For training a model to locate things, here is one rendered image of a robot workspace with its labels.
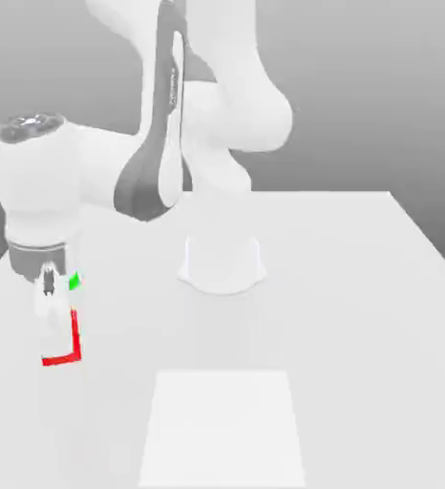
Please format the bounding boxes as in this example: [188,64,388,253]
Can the small red cube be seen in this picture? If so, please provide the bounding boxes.
[41,307,83,368]

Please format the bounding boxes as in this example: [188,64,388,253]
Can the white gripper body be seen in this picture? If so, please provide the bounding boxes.
[33,273,74,359]

